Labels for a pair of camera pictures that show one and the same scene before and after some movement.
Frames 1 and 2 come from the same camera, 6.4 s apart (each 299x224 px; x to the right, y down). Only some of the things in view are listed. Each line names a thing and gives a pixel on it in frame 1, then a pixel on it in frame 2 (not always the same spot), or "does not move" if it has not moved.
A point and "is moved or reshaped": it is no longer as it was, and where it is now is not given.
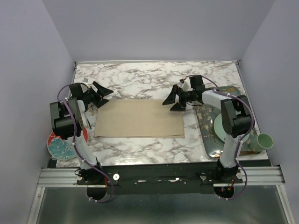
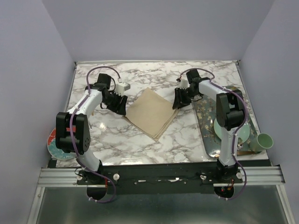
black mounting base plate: (130, 178) does not move
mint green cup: (258, 143) does not move
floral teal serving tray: (206, 115) does not move
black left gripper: (101, 92) to (119, 108)
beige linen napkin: (138, 118) is moved or reshaped
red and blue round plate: (62, 149) does not move
